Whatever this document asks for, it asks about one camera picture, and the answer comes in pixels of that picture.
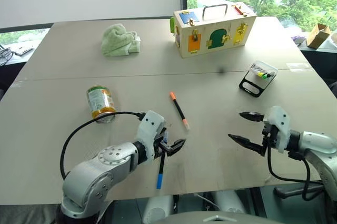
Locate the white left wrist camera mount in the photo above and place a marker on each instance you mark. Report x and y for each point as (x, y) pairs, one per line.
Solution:
(148, 129)

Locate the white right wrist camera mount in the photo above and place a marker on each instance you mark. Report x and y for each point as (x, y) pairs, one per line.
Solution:
(281, 126)

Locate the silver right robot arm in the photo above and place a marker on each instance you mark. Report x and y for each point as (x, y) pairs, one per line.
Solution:
(319, 147)

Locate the yellow green marker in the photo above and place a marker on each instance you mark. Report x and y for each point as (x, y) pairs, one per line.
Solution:
(260, 75)

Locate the light green towel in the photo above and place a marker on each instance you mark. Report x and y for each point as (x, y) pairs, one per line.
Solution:
(118, 42)

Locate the clear tape strip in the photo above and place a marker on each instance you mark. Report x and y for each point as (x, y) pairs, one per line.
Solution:
(297, 66)

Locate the brown cardboard box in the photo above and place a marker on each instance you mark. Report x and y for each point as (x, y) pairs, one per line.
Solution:
(317, 37)

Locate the black pen with blue cap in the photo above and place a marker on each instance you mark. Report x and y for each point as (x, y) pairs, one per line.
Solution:
(160, 174)

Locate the wooden lock puzzle box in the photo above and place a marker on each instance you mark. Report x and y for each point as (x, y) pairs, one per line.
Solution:
(210, 31)

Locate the black bar under table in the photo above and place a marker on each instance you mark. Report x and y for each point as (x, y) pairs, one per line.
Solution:
(292, 191)

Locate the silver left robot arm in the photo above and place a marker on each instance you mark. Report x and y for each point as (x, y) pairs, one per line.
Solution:
(105, 171)

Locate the white flat device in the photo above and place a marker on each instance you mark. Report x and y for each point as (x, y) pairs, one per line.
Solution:
(24, 50)

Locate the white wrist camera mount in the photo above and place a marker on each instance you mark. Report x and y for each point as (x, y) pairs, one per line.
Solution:
(281, 126)
(148, 129)

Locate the white rounded robot part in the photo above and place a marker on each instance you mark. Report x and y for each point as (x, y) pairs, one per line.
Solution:
(229, 203)
(158, 208)

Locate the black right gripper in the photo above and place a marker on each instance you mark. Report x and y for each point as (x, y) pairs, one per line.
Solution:
(271, 135)

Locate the black and clear pen holder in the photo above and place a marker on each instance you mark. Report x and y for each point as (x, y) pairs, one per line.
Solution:
(250, 85)

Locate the green labelled tin can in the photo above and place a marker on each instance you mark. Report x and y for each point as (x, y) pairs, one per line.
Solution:
(101, 102)

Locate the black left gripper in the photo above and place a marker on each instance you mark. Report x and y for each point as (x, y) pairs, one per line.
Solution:
(159, 143)

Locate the black pen with orange caps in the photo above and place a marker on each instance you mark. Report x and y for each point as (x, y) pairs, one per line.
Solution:
(179, 110)

